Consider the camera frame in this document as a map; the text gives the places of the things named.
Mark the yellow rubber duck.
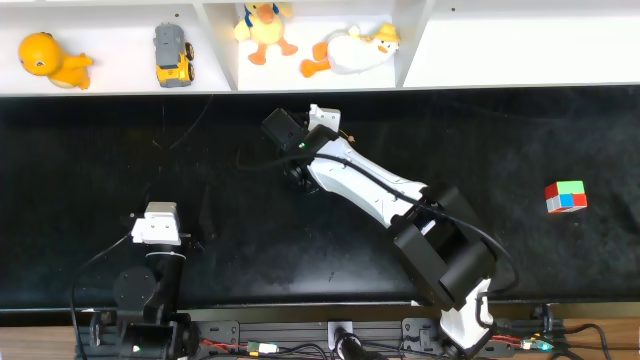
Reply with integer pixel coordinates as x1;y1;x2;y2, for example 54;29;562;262
17;31;96;92

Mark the grey and yellow toy truck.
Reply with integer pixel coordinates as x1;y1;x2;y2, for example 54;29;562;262
152;21;197;90

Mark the white shelf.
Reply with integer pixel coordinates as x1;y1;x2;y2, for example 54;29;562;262
0;0;640;97

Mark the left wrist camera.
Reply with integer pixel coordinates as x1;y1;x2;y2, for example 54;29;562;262
130;201;183;247

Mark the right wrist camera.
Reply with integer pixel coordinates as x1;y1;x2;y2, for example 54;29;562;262
307;103;343;134

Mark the white plush duck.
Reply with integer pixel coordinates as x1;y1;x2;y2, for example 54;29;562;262
299;22;402;79

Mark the many-coloured puzzle cube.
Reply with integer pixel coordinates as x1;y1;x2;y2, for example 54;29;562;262
544;180;589;215

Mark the mounting rail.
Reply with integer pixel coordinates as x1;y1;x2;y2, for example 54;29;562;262
74;301;619;360

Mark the yellow plush duck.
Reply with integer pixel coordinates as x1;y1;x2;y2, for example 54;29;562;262
233;2;300;67

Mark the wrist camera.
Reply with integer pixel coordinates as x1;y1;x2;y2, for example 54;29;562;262
130;201;183;247
307;103;343;134

